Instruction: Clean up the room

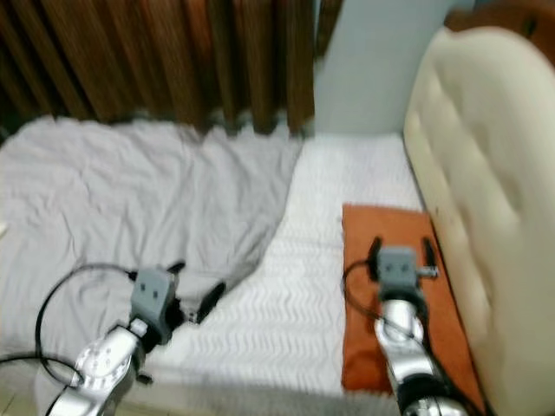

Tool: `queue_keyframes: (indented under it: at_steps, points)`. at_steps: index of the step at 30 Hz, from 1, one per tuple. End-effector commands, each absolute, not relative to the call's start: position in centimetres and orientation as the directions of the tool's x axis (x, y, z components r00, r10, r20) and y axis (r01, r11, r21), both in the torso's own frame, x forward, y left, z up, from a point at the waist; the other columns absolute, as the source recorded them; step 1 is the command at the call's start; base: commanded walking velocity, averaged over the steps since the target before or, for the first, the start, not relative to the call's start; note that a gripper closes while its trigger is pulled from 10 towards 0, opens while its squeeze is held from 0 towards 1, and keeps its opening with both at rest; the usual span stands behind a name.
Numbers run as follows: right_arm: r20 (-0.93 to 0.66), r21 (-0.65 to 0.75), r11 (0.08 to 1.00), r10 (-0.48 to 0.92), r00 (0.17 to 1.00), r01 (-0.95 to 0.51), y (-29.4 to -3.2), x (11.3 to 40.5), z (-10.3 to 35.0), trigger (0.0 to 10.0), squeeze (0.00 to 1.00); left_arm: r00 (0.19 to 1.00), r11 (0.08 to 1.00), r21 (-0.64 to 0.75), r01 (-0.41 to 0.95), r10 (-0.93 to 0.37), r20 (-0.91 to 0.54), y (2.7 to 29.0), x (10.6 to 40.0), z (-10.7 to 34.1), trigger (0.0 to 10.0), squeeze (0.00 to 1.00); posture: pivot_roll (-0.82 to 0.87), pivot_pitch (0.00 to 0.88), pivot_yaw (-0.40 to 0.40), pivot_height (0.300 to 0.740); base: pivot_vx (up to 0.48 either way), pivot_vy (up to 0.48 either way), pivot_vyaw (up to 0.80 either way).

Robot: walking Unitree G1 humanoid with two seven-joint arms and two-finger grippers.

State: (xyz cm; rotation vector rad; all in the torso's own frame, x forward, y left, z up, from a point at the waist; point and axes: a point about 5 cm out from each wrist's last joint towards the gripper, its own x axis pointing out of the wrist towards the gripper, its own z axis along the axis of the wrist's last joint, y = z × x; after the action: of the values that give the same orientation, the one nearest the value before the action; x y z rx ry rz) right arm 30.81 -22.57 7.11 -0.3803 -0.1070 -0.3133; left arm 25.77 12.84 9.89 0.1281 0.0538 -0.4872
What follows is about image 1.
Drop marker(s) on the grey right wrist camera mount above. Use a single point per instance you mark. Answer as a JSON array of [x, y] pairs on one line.
[[396, 269]]

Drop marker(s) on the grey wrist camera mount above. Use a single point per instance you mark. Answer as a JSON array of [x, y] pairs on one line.
[[396, 269], [152, 302]]

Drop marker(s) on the orange cloth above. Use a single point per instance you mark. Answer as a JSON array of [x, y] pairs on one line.
[[364, 347]]

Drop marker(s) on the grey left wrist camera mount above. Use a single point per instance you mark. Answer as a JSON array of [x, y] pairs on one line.
[[152, 302]]

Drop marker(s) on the cream padded headboard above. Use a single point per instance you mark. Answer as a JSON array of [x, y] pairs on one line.
[[486, 156]]

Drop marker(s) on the white textured mattress sheet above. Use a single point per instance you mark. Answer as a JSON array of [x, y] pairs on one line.
[[303, 260]]

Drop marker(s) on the brown wooden headboard frame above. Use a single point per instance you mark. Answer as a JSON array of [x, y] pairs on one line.
[[503, 17]]

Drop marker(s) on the brown pleated curtain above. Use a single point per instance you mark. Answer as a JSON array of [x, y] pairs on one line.
[[139, 52]]

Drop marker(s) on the grey wrinkled blanket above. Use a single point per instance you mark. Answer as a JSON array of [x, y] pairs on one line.
[[121, 199]]

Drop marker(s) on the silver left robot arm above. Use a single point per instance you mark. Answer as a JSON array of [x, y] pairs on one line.
[[104, 364]]

